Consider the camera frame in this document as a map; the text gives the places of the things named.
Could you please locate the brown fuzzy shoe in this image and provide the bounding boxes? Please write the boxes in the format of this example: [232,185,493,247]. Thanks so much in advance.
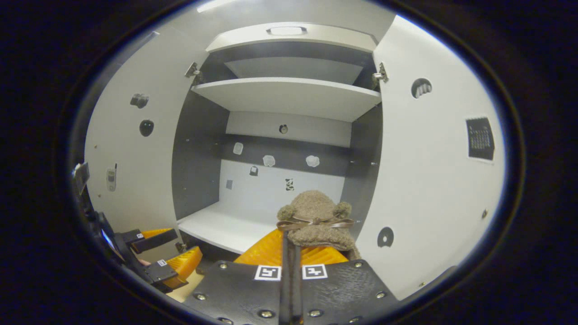
[276,190,362,262]

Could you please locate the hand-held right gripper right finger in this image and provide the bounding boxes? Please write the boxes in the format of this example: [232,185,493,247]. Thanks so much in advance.
[291,244,400,325]

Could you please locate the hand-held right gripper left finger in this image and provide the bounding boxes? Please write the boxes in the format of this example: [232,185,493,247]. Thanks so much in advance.
[183,228,292,325]

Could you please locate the white cabinet drawer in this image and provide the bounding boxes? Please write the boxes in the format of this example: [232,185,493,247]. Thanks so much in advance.
[205,22,379,54]

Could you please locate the white shoe cabinet door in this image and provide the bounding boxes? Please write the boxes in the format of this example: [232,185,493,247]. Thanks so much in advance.
[84,27,208,262]
[354,15,506,301]

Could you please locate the white cabinet shelf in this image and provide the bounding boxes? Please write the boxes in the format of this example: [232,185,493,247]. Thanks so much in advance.
[191,77,382,123]

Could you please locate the white shoe cabinet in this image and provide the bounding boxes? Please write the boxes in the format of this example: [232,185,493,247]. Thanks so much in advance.
[84,15,506,301]

